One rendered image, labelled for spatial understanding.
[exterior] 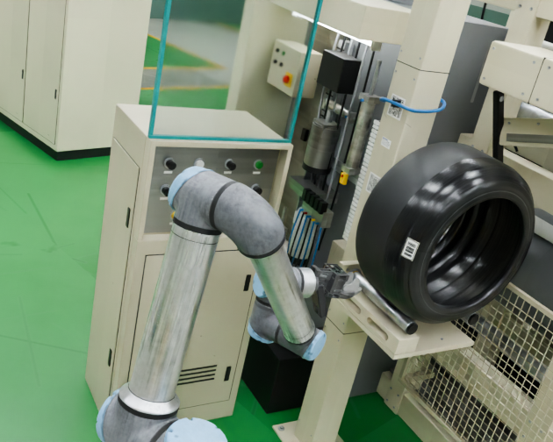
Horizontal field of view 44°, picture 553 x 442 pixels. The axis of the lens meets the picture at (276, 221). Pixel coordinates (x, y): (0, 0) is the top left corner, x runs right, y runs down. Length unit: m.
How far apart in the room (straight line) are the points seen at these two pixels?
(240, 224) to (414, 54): 1.10
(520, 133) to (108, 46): 3.60
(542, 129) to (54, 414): 2.17
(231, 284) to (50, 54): 3.15
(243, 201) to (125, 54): 4.14
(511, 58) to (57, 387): 2.24
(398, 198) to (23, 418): 1.76
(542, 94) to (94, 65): 3.77
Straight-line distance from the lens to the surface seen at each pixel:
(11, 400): 3.10
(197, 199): 1.49
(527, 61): 2.36
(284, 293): 1.66
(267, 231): 1.46
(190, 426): 1.67
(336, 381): 2.82
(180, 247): 1.53
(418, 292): 2.15
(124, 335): 2.62
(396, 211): 2.09
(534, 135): 2.49
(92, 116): 5.52
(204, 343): 2.78
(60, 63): 5.30
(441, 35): 2.33
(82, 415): 3.04
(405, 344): 2.30
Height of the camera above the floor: 2.00
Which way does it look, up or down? 23 degrees down
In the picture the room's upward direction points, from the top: 13 degrees clockwise
